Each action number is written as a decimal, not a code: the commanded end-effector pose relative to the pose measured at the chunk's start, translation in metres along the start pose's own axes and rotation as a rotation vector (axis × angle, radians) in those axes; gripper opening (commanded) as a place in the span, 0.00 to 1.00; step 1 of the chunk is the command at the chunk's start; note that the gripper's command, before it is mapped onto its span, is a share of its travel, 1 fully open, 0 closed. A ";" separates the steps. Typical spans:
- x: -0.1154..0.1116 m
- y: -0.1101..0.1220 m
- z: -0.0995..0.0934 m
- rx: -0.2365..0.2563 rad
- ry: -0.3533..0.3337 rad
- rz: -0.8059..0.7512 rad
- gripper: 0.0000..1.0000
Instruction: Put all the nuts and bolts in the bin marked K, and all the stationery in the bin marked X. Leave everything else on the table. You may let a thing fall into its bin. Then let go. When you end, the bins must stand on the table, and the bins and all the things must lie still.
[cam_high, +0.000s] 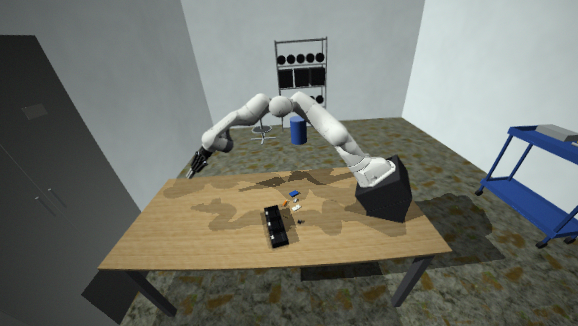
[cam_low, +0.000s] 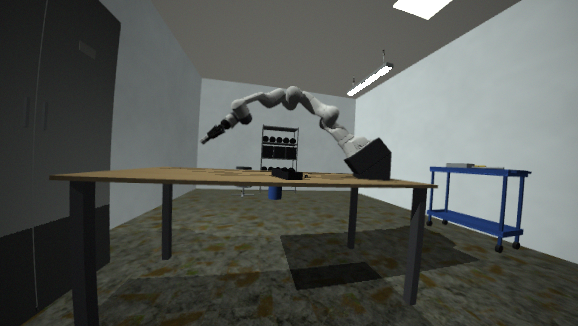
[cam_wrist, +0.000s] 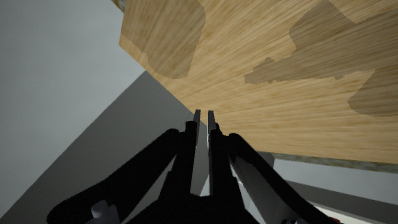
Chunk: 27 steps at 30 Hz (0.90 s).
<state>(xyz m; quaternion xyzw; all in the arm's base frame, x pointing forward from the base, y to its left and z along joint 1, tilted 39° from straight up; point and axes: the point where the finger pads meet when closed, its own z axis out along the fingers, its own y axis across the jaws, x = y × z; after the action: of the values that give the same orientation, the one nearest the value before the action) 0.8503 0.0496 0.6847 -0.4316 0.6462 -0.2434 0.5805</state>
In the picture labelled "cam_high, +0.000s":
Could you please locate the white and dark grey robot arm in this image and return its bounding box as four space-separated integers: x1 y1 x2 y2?
202 91 396 187

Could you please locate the black rack of bins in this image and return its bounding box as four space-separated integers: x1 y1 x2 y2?
264 205 289 248

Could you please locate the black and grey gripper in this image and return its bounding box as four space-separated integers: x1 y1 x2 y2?
187 146 213 179

